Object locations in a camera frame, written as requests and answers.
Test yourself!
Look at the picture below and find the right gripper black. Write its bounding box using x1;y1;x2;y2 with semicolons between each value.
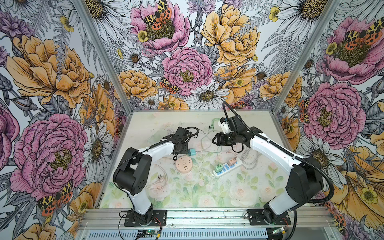
211;130;239;147

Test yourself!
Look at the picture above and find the round pink socket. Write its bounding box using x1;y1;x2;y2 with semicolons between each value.
175;156;193;174

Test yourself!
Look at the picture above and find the pink charger plug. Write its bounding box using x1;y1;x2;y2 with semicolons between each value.
228;158;237;167

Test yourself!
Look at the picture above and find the green charger adapter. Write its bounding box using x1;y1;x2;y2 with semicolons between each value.
215;164;224;174

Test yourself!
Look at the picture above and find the white blue power strip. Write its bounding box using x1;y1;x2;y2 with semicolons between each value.
213;158;243;178

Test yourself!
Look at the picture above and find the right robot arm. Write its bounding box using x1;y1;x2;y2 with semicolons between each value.
212;102;335;225

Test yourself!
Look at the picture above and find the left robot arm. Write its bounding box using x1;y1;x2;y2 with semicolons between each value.
113;127;200;227

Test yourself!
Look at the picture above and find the green coiled cable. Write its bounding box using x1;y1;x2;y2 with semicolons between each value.
209;118;223;133

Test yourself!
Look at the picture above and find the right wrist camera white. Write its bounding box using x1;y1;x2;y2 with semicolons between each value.
219;118;232;134

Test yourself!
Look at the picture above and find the pink socket cord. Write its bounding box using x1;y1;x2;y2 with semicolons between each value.
146;163;169;191

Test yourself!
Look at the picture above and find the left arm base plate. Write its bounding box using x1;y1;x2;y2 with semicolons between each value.
124;210;168;227

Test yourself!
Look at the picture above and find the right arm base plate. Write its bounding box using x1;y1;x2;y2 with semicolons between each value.
243;209;292;226

